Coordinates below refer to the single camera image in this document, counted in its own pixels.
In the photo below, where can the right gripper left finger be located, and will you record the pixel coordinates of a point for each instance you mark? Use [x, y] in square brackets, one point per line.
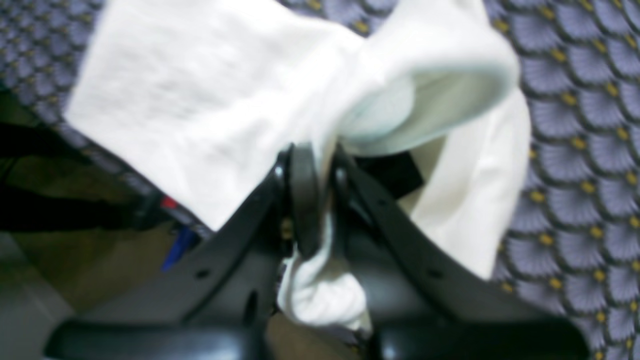
[216, 303]

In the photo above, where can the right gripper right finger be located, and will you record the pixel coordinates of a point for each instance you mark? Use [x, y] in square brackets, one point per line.
[423, 304]

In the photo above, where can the white printed T-shirt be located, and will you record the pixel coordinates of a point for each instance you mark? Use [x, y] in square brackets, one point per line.
[199, 96]

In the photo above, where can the red clamp on table edge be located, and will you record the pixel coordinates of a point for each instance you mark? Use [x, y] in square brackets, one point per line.
[168, 203]

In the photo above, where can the patterned purple table cloth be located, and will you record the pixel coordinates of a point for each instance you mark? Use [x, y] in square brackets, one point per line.
[573, 244]

